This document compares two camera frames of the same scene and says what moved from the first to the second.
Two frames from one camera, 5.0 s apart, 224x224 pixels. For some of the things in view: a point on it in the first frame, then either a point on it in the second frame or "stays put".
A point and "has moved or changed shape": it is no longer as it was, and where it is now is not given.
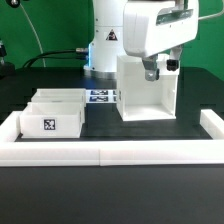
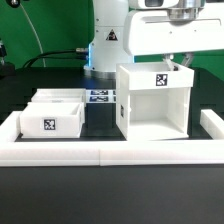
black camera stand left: (7, 70) stays put
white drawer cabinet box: (142, 99) has moved or changed shape
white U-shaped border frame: (112, 152) stays put
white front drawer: (51, 120) stays put
